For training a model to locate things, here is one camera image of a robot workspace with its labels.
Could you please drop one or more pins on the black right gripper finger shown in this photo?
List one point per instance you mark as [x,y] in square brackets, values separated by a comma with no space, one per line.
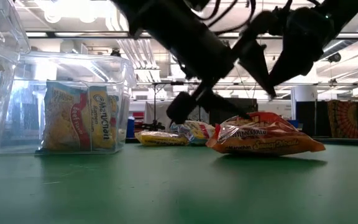
[258,62]
[291,67]

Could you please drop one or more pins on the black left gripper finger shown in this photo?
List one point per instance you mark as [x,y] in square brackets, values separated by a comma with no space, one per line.
[182,109]
[222,104]

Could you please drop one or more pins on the red Saucy noodle packet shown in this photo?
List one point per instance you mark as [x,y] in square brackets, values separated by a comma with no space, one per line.
[259,140]

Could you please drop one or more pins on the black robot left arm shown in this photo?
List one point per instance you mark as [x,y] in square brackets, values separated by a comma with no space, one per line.
[135,12]

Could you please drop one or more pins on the black monitor screen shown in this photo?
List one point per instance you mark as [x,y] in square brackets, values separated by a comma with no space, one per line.
[244,104]

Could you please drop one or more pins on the yellow chicken ramen packet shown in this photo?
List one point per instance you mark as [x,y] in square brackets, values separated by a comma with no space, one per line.
[162,139]

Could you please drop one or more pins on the black hanging ceiling device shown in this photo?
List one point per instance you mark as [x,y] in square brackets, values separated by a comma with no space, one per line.
[334,57]

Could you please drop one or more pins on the red storage rack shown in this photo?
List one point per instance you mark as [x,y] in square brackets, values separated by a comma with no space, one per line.
[138,118]

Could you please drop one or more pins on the long ceiling light strip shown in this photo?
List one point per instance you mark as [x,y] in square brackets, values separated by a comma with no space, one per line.
[73,35]
[337,84]

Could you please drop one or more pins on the black partition panel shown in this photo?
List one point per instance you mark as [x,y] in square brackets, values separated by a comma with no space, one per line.
[309,118]

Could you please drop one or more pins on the blue barrel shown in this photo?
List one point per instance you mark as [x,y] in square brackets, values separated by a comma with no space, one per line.
[130,127]

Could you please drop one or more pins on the blue crate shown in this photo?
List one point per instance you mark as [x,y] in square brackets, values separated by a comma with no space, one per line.
[294,124]

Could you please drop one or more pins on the orange mandala tapestry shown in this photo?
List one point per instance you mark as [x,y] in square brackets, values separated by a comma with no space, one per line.
[343,119]

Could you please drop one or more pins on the green table mat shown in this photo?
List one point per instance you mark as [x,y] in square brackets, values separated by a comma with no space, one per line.
[166,186]

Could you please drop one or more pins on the black tripod frame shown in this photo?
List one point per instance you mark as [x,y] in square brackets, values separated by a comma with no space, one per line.
[154,102]

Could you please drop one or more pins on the silver round ceiling duct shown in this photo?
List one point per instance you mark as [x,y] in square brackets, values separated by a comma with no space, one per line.
[353,34]

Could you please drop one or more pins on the black aluminium table frame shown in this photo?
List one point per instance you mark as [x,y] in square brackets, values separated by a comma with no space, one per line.
[353,140]

